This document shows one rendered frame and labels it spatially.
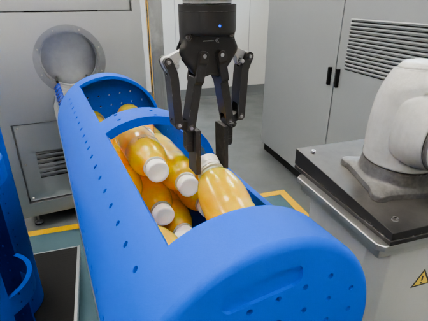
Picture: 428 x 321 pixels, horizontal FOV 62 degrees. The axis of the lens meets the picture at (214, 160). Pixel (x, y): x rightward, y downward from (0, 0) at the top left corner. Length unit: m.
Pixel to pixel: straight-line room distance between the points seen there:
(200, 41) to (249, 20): 5.35
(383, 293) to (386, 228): 0.18
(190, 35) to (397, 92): 0.45
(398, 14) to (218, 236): 1.96
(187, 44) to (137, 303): 0.31
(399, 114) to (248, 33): 5.13
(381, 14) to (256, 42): 3.79
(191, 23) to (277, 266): 0.30
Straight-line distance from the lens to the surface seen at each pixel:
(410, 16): 2.14
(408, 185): 0.86
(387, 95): 0.80
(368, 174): 0.87
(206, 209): 0.49
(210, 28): 0.46
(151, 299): 0.33
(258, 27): 5.89
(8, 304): 1.29
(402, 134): 0.78
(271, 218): 0.35
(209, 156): 0.54
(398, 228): 0.77
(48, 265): 2.13
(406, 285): 0.92
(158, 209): 0.65
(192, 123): 0.50
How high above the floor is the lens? 1.42
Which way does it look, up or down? 24 degrees down
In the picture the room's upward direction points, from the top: straight up
